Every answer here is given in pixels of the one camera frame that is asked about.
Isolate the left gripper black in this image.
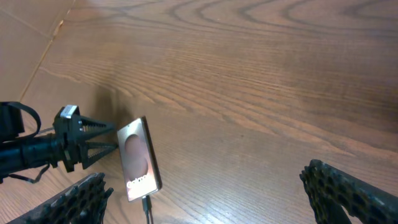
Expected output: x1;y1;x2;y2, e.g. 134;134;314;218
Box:
21;110;118;172

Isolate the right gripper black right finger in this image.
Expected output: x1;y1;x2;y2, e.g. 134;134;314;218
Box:
300;159;397;224

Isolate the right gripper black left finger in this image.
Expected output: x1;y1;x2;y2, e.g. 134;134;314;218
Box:
11;172;113;224

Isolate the black usb charger cable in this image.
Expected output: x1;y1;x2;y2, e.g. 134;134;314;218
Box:
141;195;154;224

